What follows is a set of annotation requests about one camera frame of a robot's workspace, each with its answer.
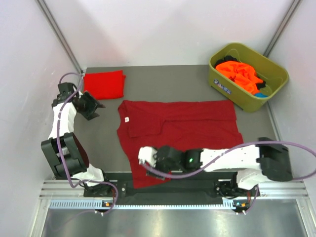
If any dark red t-shirt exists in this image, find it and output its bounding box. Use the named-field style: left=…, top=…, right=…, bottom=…
left=117, top=100, right=243, bottom=189

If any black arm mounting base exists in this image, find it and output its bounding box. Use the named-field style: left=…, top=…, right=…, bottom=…
left=83, top=171, right=262, bottom=205

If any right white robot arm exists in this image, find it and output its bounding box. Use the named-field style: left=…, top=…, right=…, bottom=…
left=138, top=137, right=293, bottom=199

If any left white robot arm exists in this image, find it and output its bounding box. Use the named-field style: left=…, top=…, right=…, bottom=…
left=41, top=82, right=115, bottom=197

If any folded bright red t-shirt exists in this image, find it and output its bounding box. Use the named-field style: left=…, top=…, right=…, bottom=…
left=83, top=70, right=126, bottom=100

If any blue garment in bin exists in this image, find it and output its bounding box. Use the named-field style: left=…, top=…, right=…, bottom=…
left=254, top=92, right=268, bottom=98

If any olive green plastic bin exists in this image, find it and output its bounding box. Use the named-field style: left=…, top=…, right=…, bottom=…
left=209, top=43, right=289, bottom=112

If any orange t-shirt in bin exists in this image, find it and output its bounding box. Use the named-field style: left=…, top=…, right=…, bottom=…
left=215, top=61, right=266, bottom=95

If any black garment in bin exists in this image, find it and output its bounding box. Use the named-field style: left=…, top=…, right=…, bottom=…
left=215, top=55, right=238, bottom=67

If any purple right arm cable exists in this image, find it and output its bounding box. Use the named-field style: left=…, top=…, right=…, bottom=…
left=139, top=141, right=316, bottom=215

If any slotted grey cable duct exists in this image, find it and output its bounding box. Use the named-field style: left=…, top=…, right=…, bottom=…
left=49, top=199, right=236, bottom=210

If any left aluminium frame post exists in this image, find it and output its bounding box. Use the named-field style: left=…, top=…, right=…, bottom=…
left=35, top=0, right=83, bottom=74

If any aluminium frame post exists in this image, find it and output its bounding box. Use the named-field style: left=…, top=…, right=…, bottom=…
left=35, top=0, right=83, bottom=74
left=263, top=0, right=303, bottom=58

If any right aluminium frame post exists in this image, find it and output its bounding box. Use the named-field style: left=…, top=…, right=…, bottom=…
left=263, top=0, right=303, bottom=58

